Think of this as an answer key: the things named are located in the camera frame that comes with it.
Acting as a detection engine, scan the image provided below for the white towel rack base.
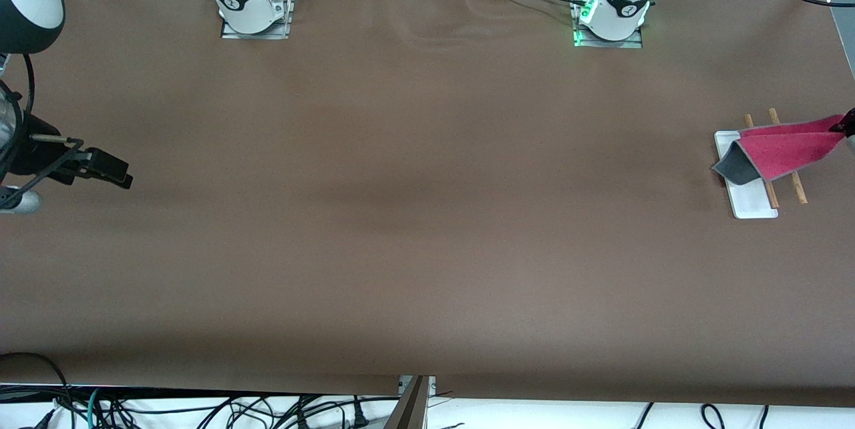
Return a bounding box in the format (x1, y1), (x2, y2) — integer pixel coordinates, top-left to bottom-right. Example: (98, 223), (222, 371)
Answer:
(714, 130), (779, 219)

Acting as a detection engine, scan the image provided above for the pink microfibre towel grey edge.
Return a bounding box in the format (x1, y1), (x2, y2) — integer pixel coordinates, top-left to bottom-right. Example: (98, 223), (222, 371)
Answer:
(711, 115), (850, 186)

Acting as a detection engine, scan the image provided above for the grey table leg beam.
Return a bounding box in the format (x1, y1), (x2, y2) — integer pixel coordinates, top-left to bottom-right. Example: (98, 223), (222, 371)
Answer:
(384, 376), (430, 429)

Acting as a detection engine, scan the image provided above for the black looped floor cable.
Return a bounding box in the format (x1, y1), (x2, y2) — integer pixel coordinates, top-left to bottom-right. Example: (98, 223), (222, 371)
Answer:
(0, 352), (75, 429)

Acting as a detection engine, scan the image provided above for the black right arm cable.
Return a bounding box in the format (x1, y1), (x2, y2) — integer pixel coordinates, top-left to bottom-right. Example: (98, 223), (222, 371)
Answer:
(0, 53), (35, 124)

